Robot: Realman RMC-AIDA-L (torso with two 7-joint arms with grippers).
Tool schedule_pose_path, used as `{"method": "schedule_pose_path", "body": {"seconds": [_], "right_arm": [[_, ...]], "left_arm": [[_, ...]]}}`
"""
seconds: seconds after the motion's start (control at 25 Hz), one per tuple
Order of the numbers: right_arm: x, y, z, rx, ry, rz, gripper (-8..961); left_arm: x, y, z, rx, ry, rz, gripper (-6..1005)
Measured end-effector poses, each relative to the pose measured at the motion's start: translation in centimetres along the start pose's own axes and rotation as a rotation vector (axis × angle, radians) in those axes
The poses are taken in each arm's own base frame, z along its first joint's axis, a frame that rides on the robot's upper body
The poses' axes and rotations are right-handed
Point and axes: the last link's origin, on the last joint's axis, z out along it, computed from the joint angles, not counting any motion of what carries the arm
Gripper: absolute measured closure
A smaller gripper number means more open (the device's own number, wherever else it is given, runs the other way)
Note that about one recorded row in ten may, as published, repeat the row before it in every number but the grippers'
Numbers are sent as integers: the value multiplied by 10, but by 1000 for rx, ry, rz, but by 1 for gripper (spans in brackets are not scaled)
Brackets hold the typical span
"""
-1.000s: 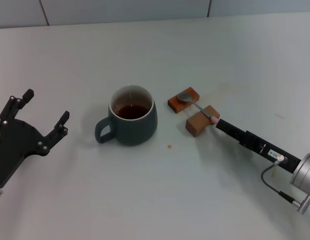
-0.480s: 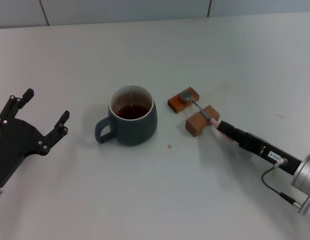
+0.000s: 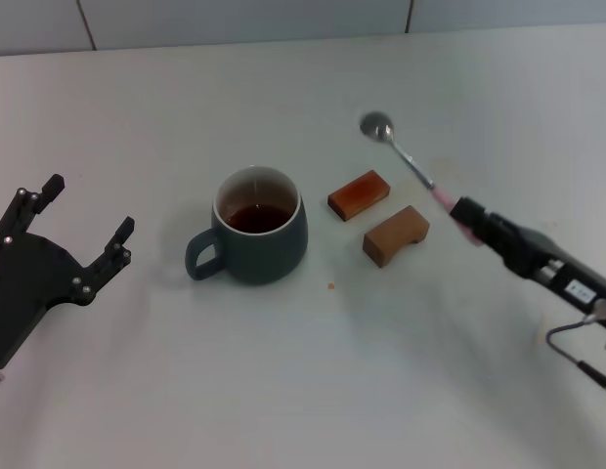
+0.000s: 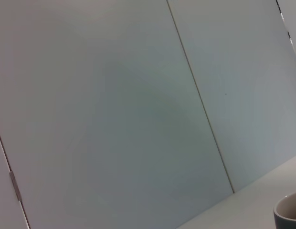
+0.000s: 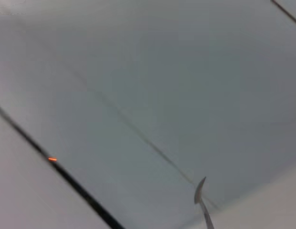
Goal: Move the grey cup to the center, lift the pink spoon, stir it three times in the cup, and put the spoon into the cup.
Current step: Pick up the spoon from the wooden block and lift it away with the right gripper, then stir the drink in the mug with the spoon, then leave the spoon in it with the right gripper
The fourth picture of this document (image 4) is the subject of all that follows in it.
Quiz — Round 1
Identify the grey ceramic cup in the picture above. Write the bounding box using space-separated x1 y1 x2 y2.
273 190 296 229

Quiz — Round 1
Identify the metal door hinge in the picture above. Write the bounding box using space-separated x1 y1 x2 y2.
9 171 21 201

